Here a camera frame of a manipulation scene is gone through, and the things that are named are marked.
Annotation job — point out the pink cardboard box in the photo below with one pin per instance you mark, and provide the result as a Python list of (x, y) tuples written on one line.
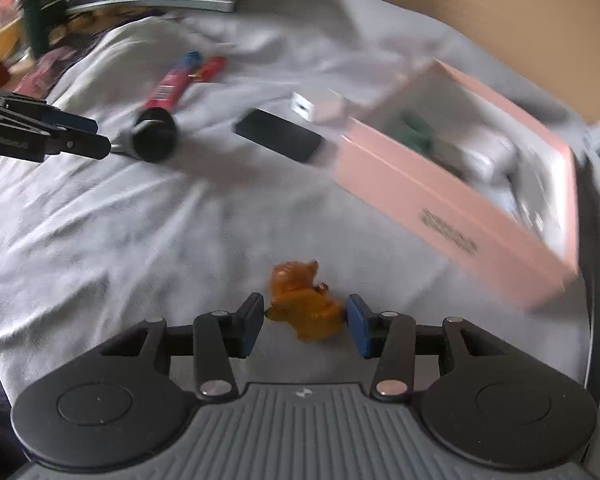
[(405, 195)]

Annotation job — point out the dark green object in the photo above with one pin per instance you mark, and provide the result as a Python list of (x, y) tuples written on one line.
[(42, 5)]

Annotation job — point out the clear bagged green item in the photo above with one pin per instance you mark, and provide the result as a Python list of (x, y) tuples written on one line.
[(415, 130)]

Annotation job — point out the white charger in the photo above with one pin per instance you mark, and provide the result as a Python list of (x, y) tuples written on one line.
[(305, 106)]

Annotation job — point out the small red packet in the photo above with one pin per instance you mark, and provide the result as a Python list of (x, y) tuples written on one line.
[(210, 68)]

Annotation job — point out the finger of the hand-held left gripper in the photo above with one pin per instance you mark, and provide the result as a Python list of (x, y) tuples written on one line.
[(82, 146), (67, 120)]

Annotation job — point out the grey cloth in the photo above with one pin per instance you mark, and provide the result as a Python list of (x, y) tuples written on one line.
[(130, 235)]

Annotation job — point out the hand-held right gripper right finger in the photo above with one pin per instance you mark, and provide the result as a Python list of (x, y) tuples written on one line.
[(358, 327)]

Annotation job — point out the orange toy figure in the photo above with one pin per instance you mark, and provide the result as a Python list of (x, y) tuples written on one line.
[(305, 315)]

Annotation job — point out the black rectangular device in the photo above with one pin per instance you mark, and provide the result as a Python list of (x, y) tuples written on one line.
[(280, 135)]

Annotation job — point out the small white box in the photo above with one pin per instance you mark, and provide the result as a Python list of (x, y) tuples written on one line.
[(490, 155)]

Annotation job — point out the black cylinder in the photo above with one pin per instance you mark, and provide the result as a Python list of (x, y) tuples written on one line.
[(152, 132)]

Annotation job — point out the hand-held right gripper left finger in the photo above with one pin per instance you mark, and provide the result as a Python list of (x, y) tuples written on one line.
[(250, 325)]

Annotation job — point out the red tube with blue cap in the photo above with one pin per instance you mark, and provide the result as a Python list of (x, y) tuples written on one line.
[(170, 85)]

